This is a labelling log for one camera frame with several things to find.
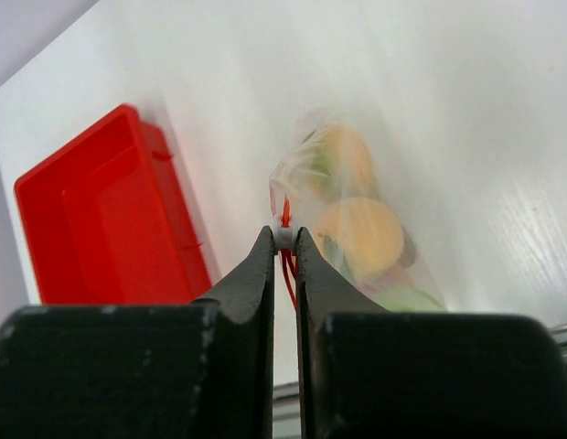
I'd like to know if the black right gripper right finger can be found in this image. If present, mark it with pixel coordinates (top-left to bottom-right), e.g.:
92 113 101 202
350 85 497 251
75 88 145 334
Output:
295 229 567 438

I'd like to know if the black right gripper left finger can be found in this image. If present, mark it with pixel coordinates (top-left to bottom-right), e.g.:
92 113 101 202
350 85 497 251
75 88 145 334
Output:
0 228 274 438

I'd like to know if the red plastic tray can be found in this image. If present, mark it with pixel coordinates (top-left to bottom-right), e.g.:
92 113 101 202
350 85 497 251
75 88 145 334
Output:
14 104 211 305

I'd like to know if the green apple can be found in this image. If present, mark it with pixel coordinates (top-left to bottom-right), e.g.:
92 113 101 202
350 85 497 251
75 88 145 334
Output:
372 284 444 312

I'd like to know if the yellow green mango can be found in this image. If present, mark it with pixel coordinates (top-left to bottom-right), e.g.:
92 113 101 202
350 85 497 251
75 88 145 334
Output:
302 123 380 202

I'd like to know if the clear zip top bag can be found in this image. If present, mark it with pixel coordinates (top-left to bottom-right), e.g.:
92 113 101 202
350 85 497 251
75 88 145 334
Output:
269 110 445 312

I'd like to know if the orange fruit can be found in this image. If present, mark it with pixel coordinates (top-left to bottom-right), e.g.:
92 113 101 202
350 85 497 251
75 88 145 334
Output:
311 198 405 282

